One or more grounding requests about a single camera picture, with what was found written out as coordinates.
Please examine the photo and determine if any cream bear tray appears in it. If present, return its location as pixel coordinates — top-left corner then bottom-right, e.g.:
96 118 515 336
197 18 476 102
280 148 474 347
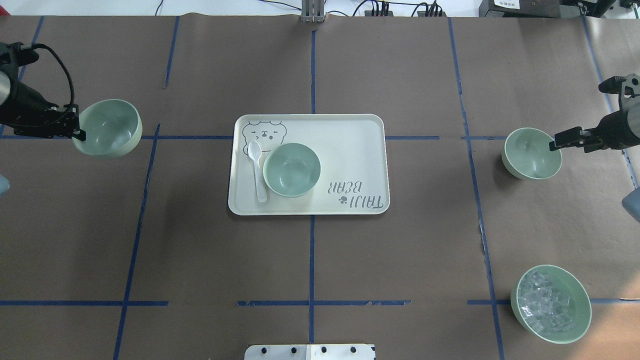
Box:
227 114 391 215

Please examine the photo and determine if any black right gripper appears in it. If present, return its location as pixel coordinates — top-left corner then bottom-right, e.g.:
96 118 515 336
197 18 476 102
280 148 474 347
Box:
548 109 640 154

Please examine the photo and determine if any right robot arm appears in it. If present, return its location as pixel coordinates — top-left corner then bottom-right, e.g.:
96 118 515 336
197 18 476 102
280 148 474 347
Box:
548 73 640 154

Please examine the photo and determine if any dark equipment box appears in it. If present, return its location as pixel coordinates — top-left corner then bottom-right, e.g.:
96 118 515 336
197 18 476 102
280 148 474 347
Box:
477 0 561 19

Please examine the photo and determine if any black power strip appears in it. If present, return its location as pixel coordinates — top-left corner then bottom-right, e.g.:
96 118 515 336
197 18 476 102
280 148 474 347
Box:
352 2 447 18

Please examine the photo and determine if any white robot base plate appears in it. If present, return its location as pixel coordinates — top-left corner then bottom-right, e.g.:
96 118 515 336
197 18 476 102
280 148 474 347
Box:
244 343 377 360

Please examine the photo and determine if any white plastic spoon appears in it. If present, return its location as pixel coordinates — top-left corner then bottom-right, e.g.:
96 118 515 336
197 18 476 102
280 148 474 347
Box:
247 140 268 203

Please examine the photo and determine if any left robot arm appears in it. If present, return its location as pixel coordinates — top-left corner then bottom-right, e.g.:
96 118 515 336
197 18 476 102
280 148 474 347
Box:
0 42 86 141

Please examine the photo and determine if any grey aluminium post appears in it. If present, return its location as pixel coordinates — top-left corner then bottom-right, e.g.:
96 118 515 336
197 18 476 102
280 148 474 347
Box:
301 0 326 24

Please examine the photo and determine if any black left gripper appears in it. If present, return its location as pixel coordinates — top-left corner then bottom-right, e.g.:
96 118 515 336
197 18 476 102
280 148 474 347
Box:
0 75 87 142

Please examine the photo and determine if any green bowl on tray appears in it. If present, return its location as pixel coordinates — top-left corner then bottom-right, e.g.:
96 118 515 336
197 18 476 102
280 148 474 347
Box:
262 143 322 198

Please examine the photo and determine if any green bowl with ice cubes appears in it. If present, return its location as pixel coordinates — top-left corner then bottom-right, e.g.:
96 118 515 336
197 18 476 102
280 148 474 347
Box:
510 264 593 345

